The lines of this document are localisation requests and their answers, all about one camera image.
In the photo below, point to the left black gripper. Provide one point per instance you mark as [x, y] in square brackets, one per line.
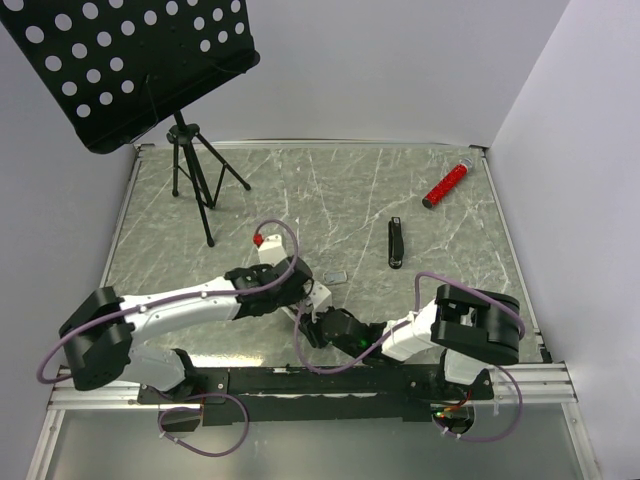
[291, 300]

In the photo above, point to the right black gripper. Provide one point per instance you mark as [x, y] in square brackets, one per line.
[310, 326]

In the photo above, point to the small black tag object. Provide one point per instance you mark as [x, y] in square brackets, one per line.
[395, 243]

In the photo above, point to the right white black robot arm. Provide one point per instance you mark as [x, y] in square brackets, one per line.
[474, 330]

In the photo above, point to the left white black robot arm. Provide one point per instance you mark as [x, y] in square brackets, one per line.
[107, 336]

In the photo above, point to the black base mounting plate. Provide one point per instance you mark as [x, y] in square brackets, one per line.
[407, 392]

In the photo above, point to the red glitter tube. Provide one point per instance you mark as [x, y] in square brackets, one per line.
[447, 183]

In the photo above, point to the black perforated music stand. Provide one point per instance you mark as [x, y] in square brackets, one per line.
[119, 68]

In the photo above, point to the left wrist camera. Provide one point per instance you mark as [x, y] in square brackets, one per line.
[271, 249]

